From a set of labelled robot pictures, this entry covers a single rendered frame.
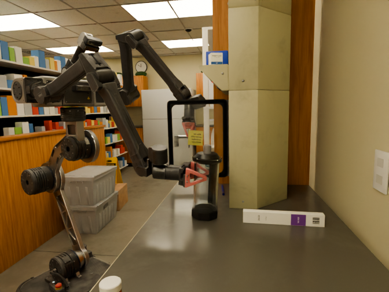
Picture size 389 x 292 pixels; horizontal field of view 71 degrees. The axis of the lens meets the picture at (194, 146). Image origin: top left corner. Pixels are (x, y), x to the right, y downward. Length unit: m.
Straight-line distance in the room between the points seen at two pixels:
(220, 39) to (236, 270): 1.10
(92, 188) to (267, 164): 2.30
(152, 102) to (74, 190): 3.49
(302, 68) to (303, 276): 1.01
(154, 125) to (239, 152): 5.23
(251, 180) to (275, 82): 0.40
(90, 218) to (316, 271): 2.74
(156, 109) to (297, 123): 4.98
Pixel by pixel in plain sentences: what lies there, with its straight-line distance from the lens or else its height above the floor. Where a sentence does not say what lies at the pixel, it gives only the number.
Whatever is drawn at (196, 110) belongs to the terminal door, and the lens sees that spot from 1.38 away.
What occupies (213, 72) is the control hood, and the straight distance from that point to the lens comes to 1.08.
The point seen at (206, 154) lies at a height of 1.18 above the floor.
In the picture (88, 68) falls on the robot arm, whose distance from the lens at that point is 1.11.
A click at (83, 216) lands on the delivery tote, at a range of 3.29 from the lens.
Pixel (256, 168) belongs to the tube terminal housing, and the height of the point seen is 1.11.
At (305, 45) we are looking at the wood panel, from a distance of 1.51.
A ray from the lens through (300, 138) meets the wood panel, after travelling 1.48.
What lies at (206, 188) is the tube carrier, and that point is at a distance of 0.97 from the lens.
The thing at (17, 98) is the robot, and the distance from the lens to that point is 1.60.
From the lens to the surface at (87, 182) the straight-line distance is 3.13.
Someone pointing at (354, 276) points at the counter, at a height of 0.94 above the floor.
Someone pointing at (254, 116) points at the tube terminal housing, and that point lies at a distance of 1.07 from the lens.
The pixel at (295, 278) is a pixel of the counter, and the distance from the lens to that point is 0.76.
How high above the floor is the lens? 1.34
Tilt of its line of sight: 8 degrees down
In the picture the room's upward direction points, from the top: 1 degrees counter-clockwise
